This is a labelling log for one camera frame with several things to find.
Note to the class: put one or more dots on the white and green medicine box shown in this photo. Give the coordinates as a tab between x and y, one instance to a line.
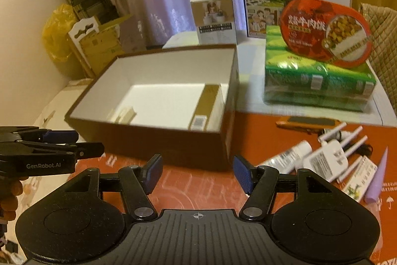
361	181

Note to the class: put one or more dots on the tan and white small box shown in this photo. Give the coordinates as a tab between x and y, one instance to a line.
204	106

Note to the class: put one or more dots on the orange printed carton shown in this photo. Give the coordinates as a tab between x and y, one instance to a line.
254	134

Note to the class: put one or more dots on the brown cardboard box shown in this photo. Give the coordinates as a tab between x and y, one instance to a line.
155	140

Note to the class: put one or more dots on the small beige item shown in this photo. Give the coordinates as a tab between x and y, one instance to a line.
125	116

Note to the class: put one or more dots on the white tube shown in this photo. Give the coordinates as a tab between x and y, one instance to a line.
285	158

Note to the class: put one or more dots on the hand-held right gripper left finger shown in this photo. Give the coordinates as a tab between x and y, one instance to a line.
153	173

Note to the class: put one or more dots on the green tissue pack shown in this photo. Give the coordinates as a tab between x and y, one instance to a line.
310	85

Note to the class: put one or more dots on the purple tube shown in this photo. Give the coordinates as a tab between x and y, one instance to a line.
378	181

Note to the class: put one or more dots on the white router with antennas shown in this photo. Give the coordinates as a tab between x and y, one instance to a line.
325	159

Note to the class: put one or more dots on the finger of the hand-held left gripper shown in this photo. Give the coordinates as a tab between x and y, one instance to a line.
60	136
90	150

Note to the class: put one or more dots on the yellow plastic bag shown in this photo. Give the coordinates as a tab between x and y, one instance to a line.
57	35

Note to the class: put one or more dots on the white picture product box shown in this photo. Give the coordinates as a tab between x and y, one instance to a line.
214	19

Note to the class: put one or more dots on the red instant meal bowl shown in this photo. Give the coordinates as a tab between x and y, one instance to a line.
322	32

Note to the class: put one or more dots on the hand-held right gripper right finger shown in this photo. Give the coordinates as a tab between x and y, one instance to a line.
242	173

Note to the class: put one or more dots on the person's left hand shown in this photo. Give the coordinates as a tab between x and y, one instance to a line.
11	199

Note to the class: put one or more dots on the orange utility knife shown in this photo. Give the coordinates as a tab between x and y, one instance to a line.
310	122

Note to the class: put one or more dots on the beige quilted chair cover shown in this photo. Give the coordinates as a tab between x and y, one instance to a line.
383	44

